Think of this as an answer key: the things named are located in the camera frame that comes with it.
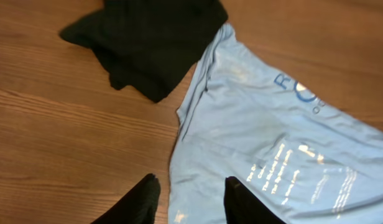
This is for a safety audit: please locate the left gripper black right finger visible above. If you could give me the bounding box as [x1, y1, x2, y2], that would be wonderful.
[224, 176, 285, 224]

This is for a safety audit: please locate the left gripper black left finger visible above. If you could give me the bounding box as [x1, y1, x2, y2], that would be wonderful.
[91, 174, 160, 224]

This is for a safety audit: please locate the light blue printed t-shirt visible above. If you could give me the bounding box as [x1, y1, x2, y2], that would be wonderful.
[168, 24, 383, 224]

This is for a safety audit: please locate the black folded t-shirt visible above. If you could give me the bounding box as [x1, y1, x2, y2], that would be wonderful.
[59, 0, 228, 103]

